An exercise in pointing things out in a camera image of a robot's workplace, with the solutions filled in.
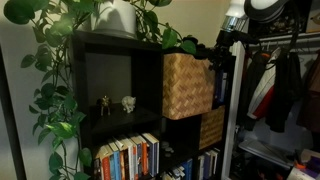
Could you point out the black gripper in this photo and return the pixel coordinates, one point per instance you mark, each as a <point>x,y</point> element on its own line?
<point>222,50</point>

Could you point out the woven bamboo basket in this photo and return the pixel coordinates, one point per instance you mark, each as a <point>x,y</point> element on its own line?
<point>213,128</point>
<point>188,86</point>

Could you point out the black cube shelf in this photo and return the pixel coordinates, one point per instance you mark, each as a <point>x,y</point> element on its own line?
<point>146,83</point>

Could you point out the white book maroon band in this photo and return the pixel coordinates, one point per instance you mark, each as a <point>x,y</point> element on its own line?
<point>224,87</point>

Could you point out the blue circuits book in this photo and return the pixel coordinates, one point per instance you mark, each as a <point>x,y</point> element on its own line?
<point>219,87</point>

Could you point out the dark hanging garment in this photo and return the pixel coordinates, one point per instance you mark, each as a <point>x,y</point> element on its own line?
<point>251,86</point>

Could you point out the white red jacket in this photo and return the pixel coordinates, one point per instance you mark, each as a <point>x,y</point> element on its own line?
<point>266,90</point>

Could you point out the black jacket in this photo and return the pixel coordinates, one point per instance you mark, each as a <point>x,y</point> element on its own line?
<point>283,90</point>

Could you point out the dark storage box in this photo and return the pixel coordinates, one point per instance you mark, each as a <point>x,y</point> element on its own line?
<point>293,26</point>

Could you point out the closet hanging rod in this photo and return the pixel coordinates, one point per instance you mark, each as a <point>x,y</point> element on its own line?
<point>310,45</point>

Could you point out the brown coat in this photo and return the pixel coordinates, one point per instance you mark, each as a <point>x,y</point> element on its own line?
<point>311,100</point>

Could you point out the white elephant figurine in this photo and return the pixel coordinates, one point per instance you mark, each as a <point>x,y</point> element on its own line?
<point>128,104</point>

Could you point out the white closet board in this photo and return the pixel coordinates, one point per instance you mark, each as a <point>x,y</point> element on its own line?
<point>263,151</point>

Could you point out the pale round stone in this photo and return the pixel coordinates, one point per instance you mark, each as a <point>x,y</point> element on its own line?
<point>168,152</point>
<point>165,144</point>

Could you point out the row of books lower-right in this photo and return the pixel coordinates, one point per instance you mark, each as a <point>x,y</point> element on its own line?
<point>213,163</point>

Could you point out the white plant pot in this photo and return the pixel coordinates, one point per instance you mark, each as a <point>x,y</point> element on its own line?
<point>113,16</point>

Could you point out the blue paperback book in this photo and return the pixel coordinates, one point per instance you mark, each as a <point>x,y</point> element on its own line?
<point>188,170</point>

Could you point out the navy hardcover book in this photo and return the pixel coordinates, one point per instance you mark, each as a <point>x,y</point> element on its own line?
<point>154,155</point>

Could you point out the gold animal figurine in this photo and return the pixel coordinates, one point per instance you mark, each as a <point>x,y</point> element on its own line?
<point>105,105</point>

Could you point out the orange spine book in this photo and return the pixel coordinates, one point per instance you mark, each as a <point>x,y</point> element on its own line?
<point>145,158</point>

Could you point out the orange closet item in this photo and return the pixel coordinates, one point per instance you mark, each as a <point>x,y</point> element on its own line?
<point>299,165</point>

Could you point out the white spine book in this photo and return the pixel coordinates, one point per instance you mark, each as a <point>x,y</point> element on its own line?
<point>130,161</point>

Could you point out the purple closet item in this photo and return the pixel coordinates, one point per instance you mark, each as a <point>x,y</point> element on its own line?
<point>313,165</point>

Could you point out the blue spine book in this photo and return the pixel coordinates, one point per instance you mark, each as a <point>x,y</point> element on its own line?
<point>116,165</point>

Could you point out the red spine book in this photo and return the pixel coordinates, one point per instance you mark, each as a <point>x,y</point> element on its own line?
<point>106,168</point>

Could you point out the green pothos plant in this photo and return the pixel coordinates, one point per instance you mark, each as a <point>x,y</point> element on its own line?
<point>56,100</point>

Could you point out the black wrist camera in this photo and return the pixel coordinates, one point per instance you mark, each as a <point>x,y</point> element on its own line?
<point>246,37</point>

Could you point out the white door frame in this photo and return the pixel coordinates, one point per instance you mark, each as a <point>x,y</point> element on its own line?
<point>235,106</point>

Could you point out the dark vertical post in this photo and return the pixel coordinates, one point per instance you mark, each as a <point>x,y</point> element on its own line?
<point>12,140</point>

